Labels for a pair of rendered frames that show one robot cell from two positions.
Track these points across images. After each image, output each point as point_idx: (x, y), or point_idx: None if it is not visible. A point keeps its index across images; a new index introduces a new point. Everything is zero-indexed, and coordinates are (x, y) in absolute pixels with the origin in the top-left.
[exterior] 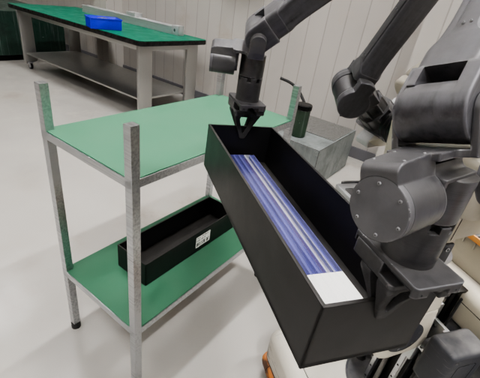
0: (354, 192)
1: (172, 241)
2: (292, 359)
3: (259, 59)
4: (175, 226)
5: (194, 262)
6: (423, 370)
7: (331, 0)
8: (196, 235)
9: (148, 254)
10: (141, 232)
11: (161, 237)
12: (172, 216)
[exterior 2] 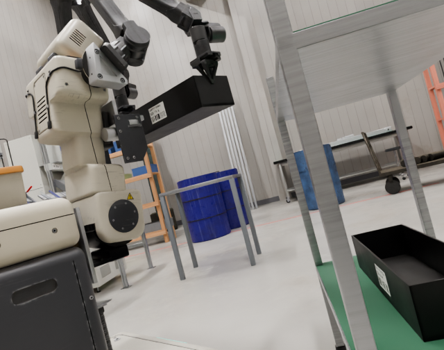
0: (137, 91)
1: (423, 277)
2: (188, 344)
3: (189, 36)
4: None
5: (363, 292)
6: None
7: (148, 5)
8: (373, 258)
9: (408, 264)
10: (413, 229)
11: (436, 267)
12: (438, 240)
